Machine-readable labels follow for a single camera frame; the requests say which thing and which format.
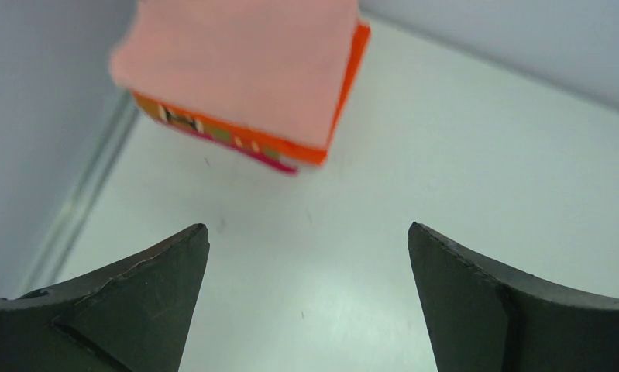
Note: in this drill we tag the magenta folded t-shirt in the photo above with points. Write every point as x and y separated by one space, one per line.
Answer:
270 162

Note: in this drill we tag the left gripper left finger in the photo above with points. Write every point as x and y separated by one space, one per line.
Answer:
131 315

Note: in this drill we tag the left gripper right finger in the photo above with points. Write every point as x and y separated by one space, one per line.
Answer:
483 315

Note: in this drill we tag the orange folded t-shirt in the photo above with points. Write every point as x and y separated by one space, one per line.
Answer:
293 153

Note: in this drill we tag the patterned folded t-shirt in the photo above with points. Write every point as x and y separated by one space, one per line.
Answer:
191 124

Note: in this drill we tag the pink t-shirt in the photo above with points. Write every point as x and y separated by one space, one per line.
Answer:
272 66

